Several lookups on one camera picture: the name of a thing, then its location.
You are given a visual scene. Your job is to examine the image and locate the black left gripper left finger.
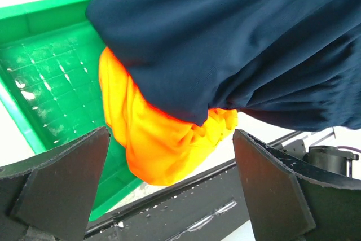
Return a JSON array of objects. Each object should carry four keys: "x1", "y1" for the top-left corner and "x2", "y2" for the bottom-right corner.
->
[{"x1": 1, "y1": 126, "x2": 110, "y2": 240}]

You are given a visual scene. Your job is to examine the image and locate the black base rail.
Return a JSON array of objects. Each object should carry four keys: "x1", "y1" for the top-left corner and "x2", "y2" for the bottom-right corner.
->
[{"x1": 84, "y1": 159, "x2": 249, "y2": 240}]

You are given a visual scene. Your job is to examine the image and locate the orange shorts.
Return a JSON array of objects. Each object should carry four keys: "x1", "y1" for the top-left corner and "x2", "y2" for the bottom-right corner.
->
[{"x1": 99, "y1": 47, "x2": 238, "y2": 186}]

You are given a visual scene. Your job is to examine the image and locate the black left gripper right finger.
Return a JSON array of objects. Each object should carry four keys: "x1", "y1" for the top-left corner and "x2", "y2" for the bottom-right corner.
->
[{"x1": 233, "y1": 130, "x2": 360, "y2": 240}]

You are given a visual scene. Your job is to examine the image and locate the navy blue shorts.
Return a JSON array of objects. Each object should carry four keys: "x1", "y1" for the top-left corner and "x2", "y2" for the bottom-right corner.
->
[{"x1": 86, "y1": 0, "x2": 360, "y2": 131}]

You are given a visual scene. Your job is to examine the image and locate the green plastic tray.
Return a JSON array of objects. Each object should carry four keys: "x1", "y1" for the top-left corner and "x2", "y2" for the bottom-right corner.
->
[{"x1": 0, "y1": 0, "x2": 146, "y2": 222}]

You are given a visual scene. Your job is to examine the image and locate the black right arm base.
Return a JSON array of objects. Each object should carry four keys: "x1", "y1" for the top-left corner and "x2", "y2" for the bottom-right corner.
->
[{"x1": 303, "y1": 146, "x2": 360, "y2": 178}]

